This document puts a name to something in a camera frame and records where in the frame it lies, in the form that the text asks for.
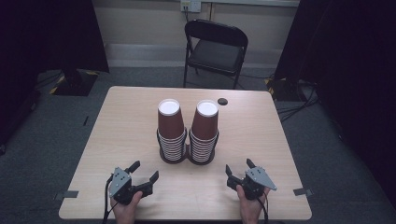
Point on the black folding chair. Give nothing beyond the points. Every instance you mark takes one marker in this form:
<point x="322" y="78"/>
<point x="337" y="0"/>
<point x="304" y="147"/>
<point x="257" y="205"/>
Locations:
<point x="214" y="54"/>

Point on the person's right hand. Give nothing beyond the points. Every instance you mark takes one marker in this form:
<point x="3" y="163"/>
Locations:
<point x="250" y="210"/>

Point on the white wall socket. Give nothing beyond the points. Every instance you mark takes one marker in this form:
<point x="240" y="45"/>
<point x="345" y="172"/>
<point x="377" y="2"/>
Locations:
<point x="190" y="5"/>

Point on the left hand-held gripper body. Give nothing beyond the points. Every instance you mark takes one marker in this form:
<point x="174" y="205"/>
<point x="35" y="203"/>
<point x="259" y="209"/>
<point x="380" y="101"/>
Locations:
<point x="120" y="183"/>

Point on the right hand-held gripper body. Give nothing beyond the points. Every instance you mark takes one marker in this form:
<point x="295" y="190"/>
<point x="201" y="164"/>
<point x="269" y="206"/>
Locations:
<point x="258" y="179"/>

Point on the black stand base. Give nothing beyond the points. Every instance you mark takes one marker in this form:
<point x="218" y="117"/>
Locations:
<point x="74" y="84"/>
<point x="281" y="90"/>

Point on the grey tape strip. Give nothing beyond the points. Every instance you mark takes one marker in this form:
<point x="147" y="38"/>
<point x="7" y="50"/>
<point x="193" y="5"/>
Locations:
<point x="67" y="194"/>
<point x="302" y="192"/>

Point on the stack of brown cups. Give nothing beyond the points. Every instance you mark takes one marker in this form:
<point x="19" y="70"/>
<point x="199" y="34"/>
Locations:
<point x="170" y="124"/>
<point x="205" y="126"/>

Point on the black round disc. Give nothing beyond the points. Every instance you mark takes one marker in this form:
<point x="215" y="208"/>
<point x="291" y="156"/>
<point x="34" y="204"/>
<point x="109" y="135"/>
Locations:
<point x="222" y="101"/>

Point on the person's left hand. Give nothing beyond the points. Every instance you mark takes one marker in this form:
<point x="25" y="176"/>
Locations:
<point x="126" y="213"/>

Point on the black curtain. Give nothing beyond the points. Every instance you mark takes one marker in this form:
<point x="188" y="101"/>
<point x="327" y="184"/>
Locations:
<point x="351" y="62"/>
<point x="46" y="37"/>

